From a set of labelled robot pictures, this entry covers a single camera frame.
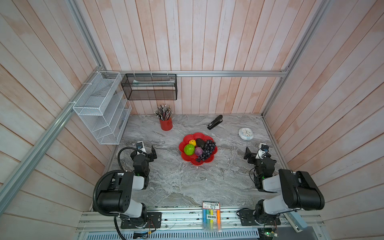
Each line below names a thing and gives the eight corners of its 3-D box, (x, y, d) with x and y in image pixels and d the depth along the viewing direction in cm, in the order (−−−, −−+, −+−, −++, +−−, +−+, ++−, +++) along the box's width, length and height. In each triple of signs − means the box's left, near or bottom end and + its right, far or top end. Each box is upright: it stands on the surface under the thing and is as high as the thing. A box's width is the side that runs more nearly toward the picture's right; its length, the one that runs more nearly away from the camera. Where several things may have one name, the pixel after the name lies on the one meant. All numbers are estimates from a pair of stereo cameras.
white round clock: (240, 140, 107) (241, 137, 105) (237, 130, 113) (238, 127, 111) (253, 140, 107) (255, 137, 105) (250, 130, 113) (251, 127, 111)
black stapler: (207, 128, 115) (207, 124, 111) (219, 118, 122) (220, 114, 118) (210, 131, 113) (211, 127, 109) (223, 120, 120) (224, 116, 117)
